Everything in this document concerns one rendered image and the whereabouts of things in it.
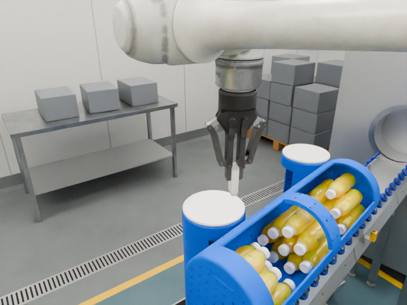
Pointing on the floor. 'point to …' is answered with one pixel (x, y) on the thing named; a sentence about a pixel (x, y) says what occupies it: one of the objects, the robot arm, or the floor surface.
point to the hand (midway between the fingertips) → (233, 178)
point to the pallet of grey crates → (298, 101)
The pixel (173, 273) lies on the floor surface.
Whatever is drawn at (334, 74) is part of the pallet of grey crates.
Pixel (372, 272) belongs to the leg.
